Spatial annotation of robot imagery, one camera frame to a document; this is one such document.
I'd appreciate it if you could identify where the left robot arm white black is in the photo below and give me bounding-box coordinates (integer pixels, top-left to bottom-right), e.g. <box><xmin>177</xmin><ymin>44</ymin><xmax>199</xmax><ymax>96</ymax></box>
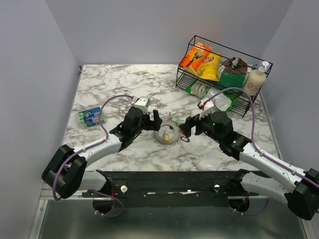
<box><xmin>41</xmin><ymin>107</ymin><xmax>162</xmax><ymax>201</ymax></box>

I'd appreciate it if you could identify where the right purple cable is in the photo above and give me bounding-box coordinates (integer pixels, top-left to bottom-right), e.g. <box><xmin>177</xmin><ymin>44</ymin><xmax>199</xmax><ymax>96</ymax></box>
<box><xmin>199</xmin><ymin>87</ymin><xmax>319</xmax><ymax>190</ymax></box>

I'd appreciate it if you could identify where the orange razor package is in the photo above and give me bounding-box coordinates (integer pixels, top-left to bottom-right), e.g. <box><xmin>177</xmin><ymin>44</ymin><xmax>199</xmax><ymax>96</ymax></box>
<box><xmin>179</xmin><ymin>42</ymin><xmax>212</xmax><ymax>70</ymax></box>

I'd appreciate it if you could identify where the cream lotion pump bottle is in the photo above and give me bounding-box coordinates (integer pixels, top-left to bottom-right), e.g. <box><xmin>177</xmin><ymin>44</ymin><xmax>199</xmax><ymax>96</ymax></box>
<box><xmin>242</xmin><ymin>61</ymin><xmax>270</xmax><ymax>96</ymax></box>

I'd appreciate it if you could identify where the yellow key tag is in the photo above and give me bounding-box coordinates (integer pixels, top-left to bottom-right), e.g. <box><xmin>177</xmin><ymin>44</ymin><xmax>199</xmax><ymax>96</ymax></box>
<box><xmin>163</xmin><ymin>133</ymin><xmax>170</xmax><ymax>142</ymax></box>

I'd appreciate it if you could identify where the dark green bag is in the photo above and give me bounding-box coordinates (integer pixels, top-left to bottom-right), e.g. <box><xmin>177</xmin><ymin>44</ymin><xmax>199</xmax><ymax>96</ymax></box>
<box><xmin>218</xmin><ymin>71</ymin><xmax>246</xmax><ymax>89</ymax></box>

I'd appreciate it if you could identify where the aluminium frame rail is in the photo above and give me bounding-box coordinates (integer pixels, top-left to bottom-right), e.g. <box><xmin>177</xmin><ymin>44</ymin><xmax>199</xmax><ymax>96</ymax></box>
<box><xmin>30</xmin><ymin>186</ymin><xmax>316</xmax><ymax>239</ymax></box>

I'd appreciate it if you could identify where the green sponge pack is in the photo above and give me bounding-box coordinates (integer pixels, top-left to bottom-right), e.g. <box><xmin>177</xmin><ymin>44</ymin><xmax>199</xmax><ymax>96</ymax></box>
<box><xmin>76</xmin><ymin>107</ymin><xmax>106</xmax><ymax>129</ymax></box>

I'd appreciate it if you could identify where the yellow chips bag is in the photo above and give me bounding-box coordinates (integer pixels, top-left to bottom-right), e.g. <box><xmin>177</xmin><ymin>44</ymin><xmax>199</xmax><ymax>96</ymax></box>
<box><xmin>189</xmin><ymin>53</ymin><xmax>221</xmax><ymax>82</ymax></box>

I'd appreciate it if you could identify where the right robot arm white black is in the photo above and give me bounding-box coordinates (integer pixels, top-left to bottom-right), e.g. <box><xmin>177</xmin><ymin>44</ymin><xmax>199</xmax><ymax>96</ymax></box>
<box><xmin>179</xmin><ymin>112</ymin><xmax>319</xmax><ymax>221</ymax></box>

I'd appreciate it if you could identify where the black wire basket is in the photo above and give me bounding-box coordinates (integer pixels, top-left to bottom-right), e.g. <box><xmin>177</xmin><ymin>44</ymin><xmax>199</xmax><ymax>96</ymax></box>
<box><xmin>175</xmin><ymin>35</ymin><xmax>273</xmax><ymax>117</ymax></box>

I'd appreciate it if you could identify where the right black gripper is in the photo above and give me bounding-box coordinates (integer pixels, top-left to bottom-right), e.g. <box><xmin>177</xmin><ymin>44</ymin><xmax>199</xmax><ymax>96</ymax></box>
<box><xmin>179</xmin><ymin>108</ymin><xmax>223</xmax><ymax>143</ymax></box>

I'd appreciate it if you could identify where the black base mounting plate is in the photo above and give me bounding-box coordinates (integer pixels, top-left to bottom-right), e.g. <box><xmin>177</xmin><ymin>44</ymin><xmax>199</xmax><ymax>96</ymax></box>
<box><xmin>81</xmin><ymin>170</ymin><xmax>260</xmax><ymax>208</ymax></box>

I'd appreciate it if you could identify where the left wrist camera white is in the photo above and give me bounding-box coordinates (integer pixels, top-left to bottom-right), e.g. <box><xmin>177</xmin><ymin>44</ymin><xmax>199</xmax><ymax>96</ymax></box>
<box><xmin>134</xmin><ymin>97</ymin><xmax>151</xmax><ymax>112</ymax></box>

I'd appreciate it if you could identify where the black key tag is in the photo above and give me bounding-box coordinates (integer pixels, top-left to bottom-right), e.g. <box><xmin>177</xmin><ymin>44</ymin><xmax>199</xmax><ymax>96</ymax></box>
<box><xmin>180</xmin><ymin>136</ymin><xmax>190</xmax><ymax>143</ymax></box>

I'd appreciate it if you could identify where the brown crumpled bag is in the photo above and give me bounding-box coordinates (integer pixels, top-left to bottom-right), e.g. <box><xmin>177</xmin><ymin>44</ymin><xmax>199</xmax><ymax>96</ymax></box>
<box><xmin>222</xmin><ymin>57</ymin><xmax>248</xmax><ymax>75</ymax></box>

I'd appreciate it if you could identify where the metal keyring holder with rings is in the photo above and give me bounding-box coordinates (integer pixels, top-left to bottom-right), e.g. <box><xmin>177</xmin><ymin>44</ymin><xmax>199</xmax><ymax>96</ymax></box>
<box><xmin>152</xmin><ymin>113</ymin><xmax>181</xmax><ymax>147</ymax></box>

